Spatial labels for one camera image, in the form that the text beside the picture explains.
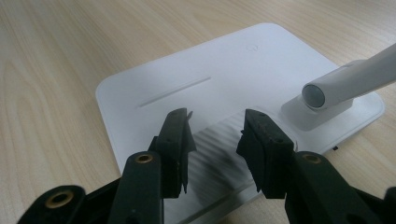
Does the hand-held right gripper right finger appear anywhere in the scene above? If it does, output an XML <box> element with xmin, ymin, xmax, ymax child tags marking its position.
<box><xmin>235</xmin><ymin>108</ymin><xmax>376</xmax><ymax>224</ymax></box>

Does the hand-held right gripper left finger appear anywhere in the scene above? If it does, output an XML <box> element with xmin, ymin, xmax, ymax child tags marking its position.
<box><xmin>107</xmin><ymin>107</ymin><xmax>198</xmax><ymax>224</ymax></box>

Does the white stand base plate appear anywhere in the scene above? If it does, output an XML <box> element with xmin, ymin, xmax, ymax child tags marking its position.
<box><xmin>94</xmin><ymin>21</ymin><xmax>396</xmax><ymax>224</ymax></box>

